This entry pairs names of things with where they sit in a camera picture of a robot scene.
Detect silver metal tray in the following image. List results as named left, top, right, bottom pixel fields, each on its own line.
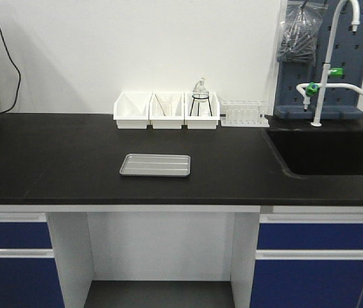
left=119, top=153, right=190, bottom=177

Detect clear glass beaker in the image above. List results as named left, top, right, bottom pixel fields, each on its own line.
left=156, top=94, right=172, bottom=116

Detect middle white plastic bin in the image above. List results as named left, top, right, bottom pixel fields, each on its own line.
left=149, top=92, right=185, bottom=130

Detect white plastic bin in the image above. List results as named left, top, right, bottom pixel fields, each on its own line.
left=149, top=92, right=185, bottom=130
left=113, top=92, right=152, bottom=129
left=184, top=92, right=220, bottom=130

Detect right white plastic bin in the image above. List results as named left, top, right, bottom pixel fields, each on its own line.
left=184, top=92, right=220, bottom=130

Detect round glass flask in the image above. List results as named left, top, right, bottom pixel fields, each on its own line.
left=192, top=78, right=210, bottom=101

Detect white test tube rack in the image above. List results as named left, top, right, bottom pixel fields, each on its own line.
left=221, top=100, right=269, bottom=128

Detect left white plastic bin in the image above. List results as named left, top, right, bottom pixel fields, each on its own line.
left=113, top=92, right=152, bottom=129

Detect black lab sink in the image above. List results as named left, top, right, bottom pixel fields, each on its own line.
left=265, top=129, right=363, bottom=177

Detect white lab faucet green knobs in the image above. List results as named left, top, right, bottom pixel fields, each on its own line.
left=296, top=1, right=363, bottom=127

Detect right blue cabinet drawers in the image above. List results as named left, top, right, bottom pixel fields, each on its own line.
left=250, top=214, right=363, bottom=307

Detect blue cabinet drawers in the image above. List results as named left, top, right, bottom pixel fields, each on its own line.
left=0, top=213, right=65, bottom=307
left=250, top=214, right=363, bottom=307

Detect plastic bag of black pegs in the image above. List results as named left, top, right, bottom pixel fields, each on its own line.
left=276, top=1, right=328, bottom=64

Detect grey-blue pegboard drying rack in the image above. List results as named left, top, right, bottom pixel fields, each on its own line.
left=273, top=1, right=363, bottom=120

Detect left blue cabinet drawers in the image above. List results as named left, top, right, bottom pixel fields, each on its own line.
left=0, top=213, right=65, bottom=307

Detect black wire tripod stand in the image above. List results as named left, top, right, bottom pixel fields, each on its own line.
left=189, top=94, right=213, bottom=116

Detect white bench support frame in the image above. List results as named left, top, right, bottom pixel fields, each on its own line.
left=0, top=206, right=363, bottom=307

